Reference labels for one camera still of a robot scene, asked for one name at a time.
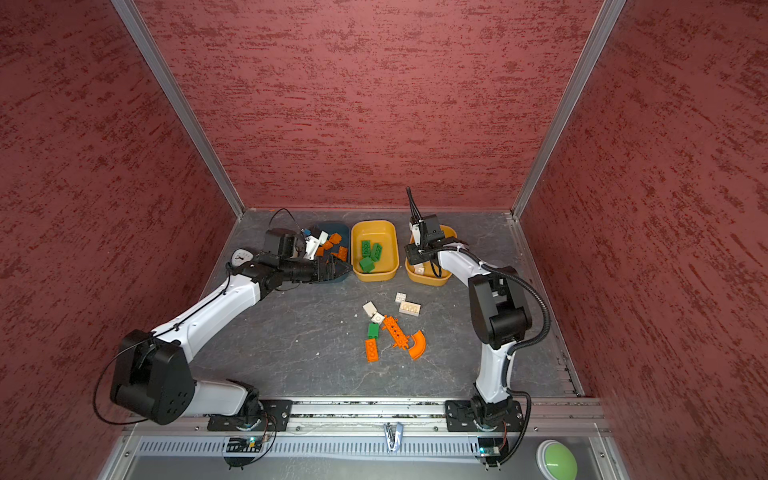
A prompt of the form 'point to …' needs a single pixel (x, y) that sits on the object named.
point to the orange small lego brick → (342, 255)
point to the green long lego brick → (376, 251)
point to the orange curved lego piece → (419, 347)
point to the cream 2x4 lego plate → (409, 308)
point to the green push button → (555, 461)
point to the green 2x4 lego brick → (366, 248)
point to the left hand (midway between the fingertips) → (341, 275)
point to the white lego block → (370, 308)
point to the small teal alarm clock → (240, 256)
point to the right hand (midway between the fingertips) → (417, 253)
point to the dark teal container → (331, 227)
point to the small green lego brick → (367, 264)
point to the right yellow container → (428, 277)
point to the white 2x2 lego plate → (419, 269)
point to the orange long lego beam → (391, 324)
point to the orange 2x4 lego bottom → (372, 350)
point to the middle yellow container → (383, 232)
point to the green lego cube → (373, 330)
